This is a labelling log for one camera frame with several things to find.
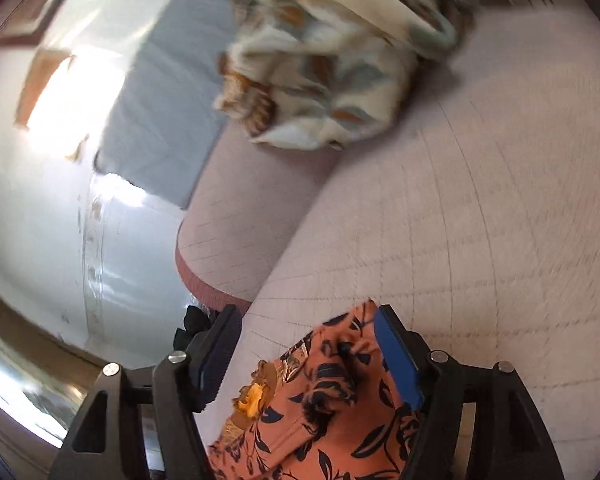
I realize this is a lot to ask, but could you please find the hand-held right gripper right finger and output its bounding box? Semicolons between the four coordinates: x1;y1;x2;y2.
372;304;566;480

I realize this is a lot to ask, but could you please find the pink bolster pillow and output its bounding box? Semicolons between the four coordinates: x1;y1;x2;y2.
175;120;343;316

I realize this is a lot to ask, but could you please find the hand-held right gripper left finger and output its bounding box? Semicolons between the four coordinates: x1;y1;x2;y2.
47;304;243;480

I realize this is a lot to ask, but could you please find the pink quilted bed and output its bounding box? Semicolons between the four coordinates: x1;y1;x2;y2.
205;5;600;480

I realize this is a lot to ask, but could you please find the orange floral top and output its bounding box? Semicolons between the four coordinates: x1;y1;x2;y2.
207;299;433;480

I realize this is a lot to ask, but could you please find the cream floral blanket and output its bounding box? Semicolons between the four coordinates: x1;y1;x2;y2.
212;0;461;152

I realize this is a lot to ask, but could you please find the grey-blue pillow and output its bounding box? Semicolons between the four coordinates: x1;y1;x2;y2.
94;0;241;211

